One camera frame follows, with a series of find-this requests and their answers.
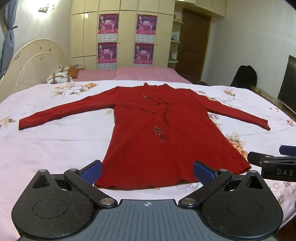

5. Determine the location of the cream wardrobe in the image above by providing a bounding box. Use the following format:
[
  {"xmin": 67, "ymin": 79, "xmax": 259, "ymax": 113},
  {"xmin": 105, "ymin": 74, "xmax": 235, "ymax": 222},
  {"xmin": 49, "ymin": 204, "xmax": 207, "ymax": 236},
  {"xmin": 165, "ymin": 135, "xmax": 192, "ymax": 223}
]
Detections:
[{"xmin": 70, "ymin": 1, "xmax": 175, "ymax": 70}]

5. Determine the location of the wall lamp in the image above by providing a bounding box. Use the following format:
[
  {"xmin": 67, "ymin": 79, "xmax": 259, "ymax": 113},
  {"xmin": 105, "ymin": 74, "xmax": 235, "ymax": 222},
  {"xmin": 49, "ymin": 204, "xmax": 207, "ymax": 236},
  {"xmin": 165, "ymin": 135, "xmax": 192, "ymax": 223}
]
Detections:
[{"xmin": 38, "ymin": 3, "xmax": 56, "ymax": 13}]

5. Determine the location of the brown wooden door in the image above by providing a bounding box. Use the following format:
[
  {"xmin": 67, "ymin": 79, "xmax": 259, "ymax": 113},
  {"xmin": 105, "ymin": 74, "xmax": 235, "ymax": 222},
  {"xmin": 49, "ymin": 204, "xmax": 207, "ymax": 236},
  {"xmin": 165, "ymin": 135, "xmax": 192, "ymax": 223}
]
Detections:
[{"xmin": 175, "ymin": 9, "xmax": 211, "ymax": 84}]

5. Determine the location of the lower right purple poster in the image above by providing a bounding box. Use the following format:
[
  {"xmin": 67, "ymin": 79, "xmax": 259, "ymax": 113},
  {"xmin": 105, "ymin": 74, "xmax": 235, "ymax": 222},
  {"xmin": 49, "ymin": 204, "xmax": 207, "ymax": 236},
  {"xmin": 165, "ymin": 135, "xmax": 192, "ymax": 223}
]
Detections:
[{"xmin": 133, "ymin": 43, "xmax": 154, "ymax": 67}]

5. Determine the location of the lower left purple poster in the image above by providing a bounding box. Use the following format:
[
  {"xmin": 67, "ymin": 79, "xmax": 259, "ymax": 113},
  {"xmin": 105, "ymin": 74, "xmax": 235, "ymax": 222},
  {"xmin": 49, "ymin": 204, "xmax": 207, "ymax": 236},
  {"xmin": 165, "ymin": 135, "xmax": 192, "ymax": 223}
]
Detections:
[{"xmin": 97, "ymin": 42, "xmax": 117, "ymax": 70}]

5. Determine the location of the upper left purple poster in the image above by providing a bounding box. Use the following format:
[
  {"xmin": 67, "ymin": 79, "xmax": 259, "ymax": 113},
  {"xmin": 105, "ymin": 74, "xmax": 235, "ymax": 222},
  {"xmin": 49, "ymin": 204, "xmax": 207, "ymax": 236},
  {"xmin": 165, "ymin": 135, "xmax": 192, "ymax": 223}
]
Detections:
[{"xmin": 98, "ymin": 14, "xmax": 119, "ymax": 43}]

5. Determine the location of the upper right purple poster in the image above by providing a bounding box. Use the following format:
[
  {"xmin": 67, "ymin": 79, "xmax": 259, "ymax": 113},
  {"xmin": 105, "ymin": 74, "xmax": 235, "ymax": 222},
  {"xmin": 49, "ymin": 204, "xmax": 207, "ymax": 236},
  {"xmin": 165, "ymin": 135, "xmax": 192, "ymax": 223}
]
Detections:
[{"xmin": 135, "ymin": 14, "xmax": 157, "ymax": 44}]

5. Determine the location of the white floral duvet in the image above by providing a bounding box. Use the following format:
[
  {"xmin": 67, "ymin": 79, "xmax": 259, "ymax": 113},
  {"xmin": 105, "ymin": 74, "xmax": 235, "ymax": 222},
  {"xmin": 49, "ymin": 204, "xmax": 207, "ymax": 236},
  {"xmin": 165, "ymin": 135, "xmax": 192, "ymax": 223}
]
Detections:
[{"xmin": 1, "ymin": 80, "xmax": 295, "ymax": 240}]

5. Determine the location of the black chair with jacket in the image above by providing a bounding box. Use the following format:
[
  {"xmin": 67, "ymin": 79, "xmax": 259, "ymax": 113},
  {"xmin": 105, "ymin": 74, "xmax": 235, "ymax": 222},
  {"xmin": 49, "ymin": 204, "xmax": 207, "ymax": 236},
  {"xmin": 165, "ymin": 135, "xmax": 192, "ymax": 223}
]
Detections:
[{"xmin": 230, "ymin": 65, "xmax": 257, "ymax": 90}]

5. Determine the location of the pink checked bedsheet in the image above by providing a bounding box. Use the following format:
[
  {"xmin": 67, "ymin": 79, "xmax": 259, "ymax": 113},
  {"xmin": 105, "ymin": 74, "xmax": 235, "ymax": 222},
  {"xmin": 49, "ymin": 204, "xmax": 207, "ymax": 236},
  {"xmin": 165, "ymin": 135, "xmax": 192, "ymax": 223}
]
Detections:
[{"xmin": 73, "ymin": 66, "xmax": 191, "ymax": 84}]

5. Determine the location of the cream corner shelf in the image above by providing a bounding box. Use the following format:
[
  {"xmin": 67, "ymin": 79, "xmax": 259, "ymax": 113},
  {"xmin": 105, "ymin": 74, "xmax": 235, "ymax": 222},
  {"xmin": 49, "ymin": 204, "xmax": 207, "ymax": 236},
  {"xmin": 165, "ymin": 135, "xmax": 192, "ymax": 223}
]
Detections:
[{"xmin": 168, "ymin": 2, "xmax": 183, "ymax": 69}]

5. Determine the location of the grey curtain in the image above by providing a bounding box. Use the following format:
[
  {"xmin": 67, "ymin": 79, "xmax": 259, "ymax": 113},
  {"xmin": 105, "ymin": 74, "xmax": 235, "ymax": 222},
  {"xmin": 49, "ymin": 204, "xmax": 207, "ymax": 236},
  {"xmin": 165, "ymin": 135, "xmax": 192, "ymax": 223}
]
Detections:
[{"xmin": 1, "ymin": 0, "xmax": 18, "ymax": 77}]

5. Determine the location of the purple poster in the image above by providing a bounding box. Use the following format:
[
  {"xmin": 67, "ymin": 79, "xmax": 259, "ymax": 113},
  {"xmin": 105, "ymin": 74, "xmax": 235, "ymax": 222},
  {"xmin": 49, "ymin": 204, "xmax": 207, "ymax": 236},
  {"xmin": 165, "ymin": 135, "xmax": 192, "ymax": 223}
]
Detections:
[
  {"xmin": 135, "ymin": 14, "xmax": 157, "ymax": 44},
  {"xmin": 97, "ymin": 42, "xmax": 117, "ymax": 70},
  {"xmin": 133, "ymin": 43, "xmax": 154, "ymax": 67},
  {"xmin": 98, "ymin": 14, "xmax": 119, "ymax": 43}
]

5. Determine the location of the black television screen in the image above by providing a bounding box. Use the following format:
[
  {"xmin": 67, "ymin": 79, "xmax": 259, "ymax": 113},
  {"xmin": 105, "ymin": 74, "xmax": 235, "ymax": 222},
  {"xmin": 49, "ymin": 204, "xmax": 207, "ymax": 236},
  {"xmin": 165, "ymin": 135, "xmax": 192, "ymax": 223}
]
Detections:
[{"xmin": 277, "ymin": 55, "xmax": 296, "ymax": 112}]

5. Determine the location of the white patterned pillow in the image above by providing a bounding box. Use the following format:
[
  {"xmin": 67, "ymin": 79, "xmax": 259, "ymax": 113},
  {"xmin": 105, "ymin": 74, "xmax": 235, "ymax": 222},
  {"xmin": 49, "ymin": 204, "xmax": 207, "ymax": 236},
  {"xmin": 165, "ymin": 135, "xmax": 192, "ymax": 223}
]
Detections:
[{"xmin": 46, "ymin": 72, "xmax": 73, "ymax": 84}]

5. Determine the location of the cream round headboard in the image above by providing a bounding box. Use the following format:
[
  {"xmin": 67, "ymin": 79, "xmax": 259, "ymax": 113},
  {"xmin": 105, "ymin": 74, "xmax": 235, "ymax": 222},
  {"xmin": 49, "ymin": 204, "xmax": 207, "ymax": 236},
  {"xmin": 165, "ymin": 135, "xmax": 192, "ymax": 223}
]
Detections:
[{"xmin": 0, "ymin": 39, "xmax": 69, "ymax": 101}]

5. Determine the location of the red knit sweater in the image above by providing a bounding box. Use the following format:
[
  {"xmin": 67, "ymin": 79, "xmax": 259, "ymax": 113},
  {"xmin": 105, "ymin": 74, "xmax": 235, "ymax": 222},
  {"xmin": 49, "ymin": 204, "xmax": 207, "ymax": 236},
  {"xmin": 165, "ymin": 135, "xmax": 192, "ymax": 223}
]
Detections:
[{"xmin": 18, "ymin": 84, "xmax": 269, "ymax": 190}]

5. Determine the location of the orange striped pillow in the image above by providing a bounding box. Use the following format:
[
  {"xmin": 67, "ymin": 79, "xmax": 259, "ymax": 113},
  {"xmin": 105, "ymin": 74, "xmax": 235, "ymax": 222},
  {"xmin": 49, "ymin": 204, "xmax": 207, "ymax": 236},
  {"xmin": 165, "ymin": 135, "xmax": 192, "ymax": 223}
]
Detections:
[{"xmin": 58, "ymin": 65, "xmax": 86, "ymax": 79}]

